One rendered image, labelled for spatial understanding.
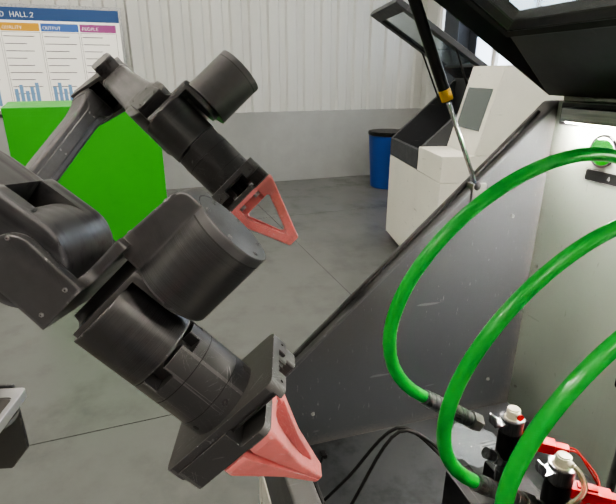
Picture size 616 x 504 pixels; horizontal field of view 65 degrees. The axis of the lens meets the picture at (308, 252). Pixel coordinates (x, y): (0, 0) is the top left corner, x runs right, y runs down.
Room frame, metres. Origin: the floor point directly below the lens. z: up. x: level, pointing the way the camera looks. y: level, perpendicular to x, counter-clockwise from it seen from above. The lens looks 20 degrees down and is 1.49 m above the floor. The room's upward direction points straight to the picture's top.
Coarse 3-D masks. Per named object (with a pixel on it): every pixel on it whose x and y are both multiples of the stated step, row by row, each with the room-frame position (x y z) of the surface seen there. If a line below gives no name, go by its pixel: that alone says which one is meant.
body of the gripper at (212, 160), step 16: (192, 144) 0.53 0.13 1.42; (208, 144) 0.54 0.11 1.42; (224, 144) 0.55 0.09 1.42; (192, 160) 0.53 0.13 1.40; (208, 160) 0.53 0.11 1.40; (224, 160) 0.53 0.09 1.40; (240, 160) 0.55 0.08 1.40; (208, 176) 0.53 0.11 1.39; (224, 176) 0.53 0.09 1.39; (240, 176) 0.53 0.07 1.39; (224, 192) 0.50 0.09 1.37; (240, 192) 0.54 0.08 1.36
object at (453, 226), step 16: (544, 160) 0.48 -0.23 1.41; (560, 160) 0.48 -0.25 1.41; (576, 160) 0.49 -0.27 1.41; (592, 160) 0.50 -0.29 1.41; (608, 160) 0.50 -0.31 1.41; (512, 176) 0.47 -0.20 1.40; (528, 176) 0.47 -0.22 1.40; (496, 192) 0.46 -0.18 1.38; (464, 208) 0.46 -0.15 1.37; (480, 208) 0.45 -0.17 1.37; (448, 224) 0.45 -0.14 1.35; (464, 224) 0.45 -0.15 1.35; (432, 240) 0.45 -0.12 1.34; (448, 240) 0.45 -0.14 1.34; (432, 256) 0.44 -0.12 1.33; (416, 272) 0.44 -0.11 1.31; (400, 288) 0.44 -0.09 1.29; (400, 304) 0.43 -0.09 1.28; (384, 336) 0.43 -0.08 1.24; (384, 352) 0.43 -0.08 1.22; (400, 368) 0.44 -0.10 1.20; (400, 384) 0.44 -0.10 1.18
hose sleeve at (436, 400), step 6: (426, 390) 0.45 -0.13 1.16; (432, 396) 0.45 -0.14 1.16; (438, 396) 0.45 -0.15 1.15; (420, 402) 0.45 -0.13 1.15; (426, 402) 0.44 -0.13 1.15; (432, 402) 0.44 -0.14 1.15; (438, 402) 0.45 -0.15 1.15; (432, 408) 0.44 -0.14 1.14; (438, 408) 0.45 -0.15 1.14; (462, 408) 0.46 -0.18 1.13; (456, 414) 0.45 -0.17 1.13; (462, 414) 0.46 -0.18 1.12; (468, 414) 0.46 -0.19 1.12; (456, 420) 0.46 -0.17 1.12; (462, 420) 0.46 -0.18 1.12; (468, 420) 0.46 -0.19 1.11
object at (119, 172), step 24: (24, 120) 3.15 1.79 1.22; (48, 120) 3.21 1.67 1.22; (120, 120) 3.41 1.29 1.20; (24, 144) 3.14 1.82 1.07; (96, 144) 3.33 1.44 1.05; (120, 144) 3.40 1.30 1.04; (144, 144) 3.48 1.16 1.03; (72, 168) 3.25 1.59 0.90; (96, 168) 3.32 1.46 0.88; (120, 168) 3.39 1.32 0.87; (144, 168) 3.47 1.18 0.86; (72, 192) 3.24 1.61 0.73; (96, 192) 3.31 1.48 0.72; (120, 192) 3.38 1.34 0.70; (144, 192) 3.46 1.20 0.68; (120, 216) 3.37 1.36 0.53; (144, 216) 3.45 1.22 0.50
